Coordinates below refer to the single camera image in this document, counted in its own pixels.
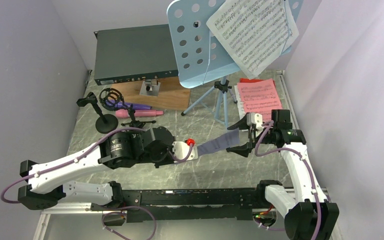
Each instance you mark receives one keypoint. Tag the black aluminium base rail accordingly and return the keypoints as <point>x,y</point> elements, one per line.
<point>242,204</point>

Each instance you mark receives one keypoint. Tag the red sheet music papers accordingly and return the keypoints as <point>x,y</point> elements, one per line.
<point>246,80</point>

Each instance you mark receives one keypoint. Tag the wooden board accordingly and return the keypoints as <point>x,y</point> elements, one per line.
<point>171,95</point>

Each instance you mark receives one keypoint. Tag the dark green rack unit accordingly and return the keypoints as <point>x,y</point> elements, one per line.
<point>134,54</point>

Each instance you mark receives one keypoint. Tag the black tripod mic stand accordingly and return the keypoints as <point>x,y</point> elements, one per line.
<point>114,94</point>

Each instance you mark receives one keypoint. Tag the purple microphone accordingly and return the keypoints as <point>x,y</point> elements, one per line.
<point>112,106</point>

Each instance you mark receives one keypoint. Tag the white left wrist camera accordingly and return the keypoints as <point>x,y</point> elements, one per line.
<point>183,151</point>

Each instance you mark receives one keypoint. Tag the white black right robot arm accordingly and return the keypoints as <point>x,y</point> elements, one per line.
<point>309,214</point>

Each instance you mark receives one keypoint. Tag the pink sheet music page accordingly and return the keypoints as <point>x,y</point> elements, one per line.
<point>260,97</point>

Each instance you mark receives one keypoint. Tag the white sheet music page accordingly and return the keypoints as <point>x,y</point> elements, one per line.
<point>254,33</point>
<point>240,107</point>

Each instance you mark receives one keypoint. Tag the grey metal bracket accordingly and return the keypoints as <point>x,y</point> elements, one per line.
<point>150,87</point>

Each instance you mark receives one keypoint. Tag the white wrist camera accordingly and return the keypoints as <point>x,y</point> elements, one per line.
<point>183,151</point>
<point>254,121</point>

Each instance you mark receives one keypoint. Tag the pink microphone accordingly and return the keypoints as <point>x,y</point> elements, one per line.
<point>124,114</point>

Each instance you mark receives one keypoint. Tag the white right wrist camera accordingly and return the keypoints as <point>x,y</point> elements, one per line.
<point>254,121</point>

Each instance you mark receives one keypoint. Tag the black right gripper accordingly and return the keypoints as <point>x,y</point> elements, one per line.
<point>243,150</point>

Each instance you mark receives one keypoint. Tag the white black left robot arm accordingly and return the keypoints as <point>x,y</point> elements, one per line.
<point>56,181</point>

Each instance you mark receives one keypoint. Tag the lavender sheet music page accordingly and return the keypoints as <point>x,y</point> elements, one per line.
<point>224,141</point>

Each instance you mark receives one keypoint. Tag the black round-base mic stand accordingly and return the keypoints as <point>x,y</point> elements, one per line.
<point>105,123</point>

